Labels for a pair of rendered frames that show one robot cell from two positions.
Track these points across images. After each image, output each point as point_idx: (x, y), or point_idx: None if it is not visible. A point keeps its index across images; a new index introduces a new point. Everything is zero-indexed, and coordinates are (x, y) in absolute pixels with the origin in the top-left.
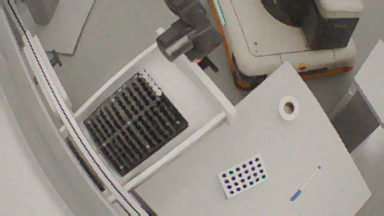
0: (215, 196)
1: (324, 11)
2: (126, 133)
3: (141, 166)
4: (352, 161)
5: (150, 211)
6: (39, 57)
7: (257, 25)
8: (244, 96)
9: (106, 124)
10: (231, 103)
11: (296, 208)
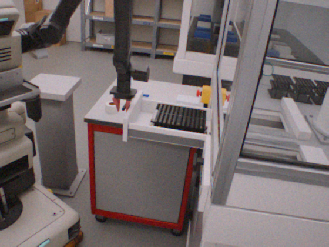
0: None
1: (24, 112)
2: (185, 114)
3: None
4: (110, 85)
5: (184, 242)
6: (215, 143)
7: (37, 219)
8: (82, 243)
9: (191, 121)
10: (91, 246)
11: (150, 94)
